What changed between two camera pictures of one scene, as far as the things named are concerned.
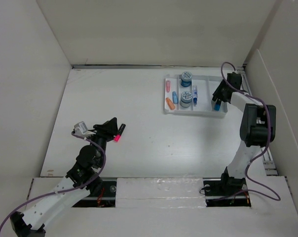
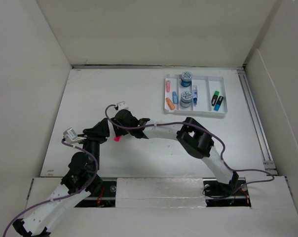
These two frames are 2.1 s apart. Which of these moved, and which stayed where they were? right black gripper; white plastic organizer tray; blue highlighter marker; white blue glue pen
Moved: right black gripper
Stayed: white blue glue pen; white plastic organizer tray; blue highlighter marker
